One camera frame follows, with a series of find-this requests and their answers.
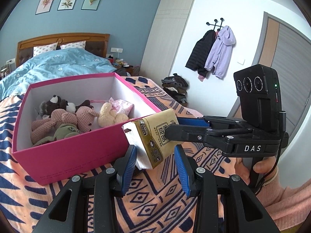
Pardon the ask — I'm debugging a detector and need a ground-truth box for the beige wardrobe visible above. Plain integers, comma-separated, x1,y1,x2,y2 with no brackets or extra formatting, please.
138,0,198,83

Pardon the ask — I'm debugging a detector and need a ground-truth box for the green plush toy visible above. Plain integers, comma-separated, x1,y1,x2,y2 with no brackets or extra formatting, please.
33,123,82,147

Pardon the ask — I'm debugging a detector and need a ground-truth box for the grey door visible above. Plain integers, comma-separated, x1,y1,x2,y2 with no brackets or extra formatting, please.
228,11,311,127

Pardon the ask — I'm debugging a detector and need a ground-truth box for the lilac hoodie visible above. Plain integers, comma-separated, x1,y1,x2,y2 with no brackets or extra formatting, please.
204,25,236,79

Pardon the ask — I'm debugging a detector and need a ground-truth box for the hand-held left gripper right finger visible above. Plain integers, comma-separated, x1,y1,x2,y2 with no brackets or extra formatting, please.
174,146,281,233

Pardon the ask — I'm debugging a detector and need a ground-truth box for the white dotted pillow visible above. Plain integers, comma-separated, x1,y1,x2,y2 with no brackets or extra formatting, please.
60,41,86,50
33,42,58,57

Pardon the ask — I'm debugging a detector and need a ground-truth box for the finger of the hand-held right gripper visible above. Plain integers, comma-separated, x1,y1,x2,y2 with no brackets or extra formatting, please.
165,124,229,148
177,116,243,128

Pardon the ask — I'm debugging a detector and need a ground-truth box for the pink cardboard box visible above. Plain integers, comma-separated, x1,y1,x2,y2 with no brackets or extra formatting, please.
12,72,162,185

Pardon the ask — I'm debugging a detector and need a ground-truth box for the pink knitted bear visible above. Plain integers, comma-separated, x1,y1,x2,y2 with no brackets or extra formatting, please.
30,106,100,143

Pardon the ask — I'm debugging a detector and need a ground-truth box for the yellow tissue pack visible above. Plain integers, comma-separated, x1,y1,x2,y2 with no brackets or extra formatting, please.
121,108,179,170

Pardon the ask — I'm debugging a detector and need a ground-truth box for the person's right hand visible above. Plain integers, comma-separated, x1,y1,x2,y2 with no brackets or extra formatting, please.
234,156,279,185

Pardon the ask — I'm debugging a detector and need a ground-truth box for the black cable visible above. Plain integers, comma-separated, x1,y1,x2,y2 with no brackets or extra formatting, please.
264,110,287,187

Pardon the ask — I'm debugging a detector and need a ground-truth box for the wooden headboard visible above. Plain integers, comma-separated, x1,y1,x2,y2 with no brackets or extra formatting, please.
17,33,110,68

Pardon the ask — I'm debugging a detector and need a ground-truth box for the white flower picture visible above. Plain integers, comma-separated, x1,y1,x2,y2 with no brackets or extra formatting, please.
58,0,80,11

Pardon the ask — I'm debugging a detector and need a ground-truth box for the green leaf picture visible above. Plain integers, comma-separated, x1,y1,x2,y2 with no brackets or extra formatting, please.
81,0,104,10

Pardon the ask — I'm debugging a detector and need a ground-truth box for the cream teddy bear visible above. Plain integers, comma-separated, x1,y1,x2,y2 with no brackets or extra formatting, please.
97,102,129,127

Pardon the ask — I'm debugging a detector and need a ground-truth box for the pile of dark clothes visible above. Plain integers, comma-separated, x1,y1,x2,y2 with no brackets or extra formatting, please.
162,73,189,105

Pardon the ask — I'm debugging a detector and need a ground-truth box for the pink flower picture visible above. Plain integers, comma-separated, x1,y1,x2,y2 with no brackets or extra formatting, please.
36,0,57,15

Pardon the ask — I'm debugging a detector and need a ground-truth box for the black wall coat rack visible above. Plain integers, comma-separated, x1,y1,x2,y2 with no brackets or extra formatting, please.
205,18,224,32

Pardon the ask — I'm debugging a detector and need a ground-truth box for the pink patterned drawstring pouch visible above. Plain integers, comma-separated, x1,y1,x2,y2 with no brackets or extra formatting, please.
91,97,134,114

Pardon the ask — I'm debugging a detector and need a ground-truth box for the brown plush toy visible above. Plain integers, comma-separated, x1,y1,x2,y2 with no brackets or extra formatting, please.
39,95,95,117

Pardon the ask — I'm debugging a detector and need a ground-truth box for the orange patterned blanket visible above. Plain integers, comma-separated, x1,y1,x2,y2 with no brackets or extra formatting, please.
0,76,243,233

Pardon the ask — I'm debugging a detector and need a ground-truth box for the blue duvet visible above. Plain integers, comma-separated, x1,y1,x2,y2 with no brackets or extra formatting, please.
0,47,113,100

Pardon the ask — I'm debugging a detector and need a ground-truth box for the black jacket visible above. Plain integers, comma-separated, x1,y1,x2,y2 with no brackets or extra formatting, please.
185,30,216,77

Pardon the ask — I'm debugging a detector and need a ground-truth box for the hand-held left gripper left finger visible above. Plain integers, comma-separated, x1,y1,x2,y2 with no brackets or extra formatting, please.
31,145,138,233

